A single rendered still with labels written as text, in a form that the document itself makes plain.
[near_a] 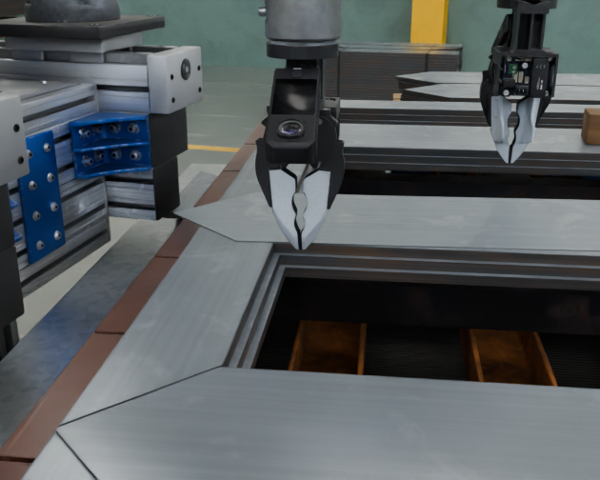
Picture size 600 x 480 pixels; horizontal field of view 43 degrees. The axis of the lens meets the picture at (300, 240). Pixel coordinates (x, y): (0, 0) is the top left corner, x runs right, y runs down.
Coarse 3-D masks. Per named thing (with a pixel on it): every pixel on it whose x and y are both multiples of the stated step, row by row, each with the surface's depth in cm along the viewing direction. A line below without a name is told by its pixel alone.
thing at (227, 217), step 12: (216, 204) 94; (228, 204) 94; (240, 204) 94; (252, 204) 94; (204, 216) 89; (216, 216) 89; (228, 216) 89; (240, 216) 89; (216, 228) 85; (228, 228) 85; (240, 228) 85
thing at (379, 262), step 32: (544, 128) 149; (576, 128) 149; (352, 160) 122; (384, 160) 122; (416, 160) 121; (448, 160) 120; (480, 160) 120; (544, 160) 119; (576, 160) 119; (288, 256) 81; (320, 256) 81; (352, 256) 81; (384, 256) 81; (416, 256) 80; (448, 256) 80; (480, 256) 79; (512, 256) 79; (544, 256) 79; (576, 256) 78; (256, 288) 71; (544, 288) 78; (576, 288) 78; (256, 320) 68; (256, 352) 64
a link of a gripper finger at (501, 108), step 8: (496, 96) 99; (496, 104) 99; (504, 104) 99; (496, 112) 100; (504, 112) 99; (496, 120) 100; (504, 120) 100; (496, 128) 100; (504, 128) 100; (496, 136) 100; (504, 136) 101; (496, 144) 101; (504, 144) 101; (504, 152) 101; (504, 160) 102
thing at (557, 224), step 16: (528, 208) 92; (544, 208) 92; (560, 208) 92; (576, 208) 92; (528, 224) 87; (544, 224) 87; (560, 224) 87; (576, 224) 87; (592, 224) 87; (544, 240) 82; (560, 240) 82; (576, 240) 82; (592, 240) 82
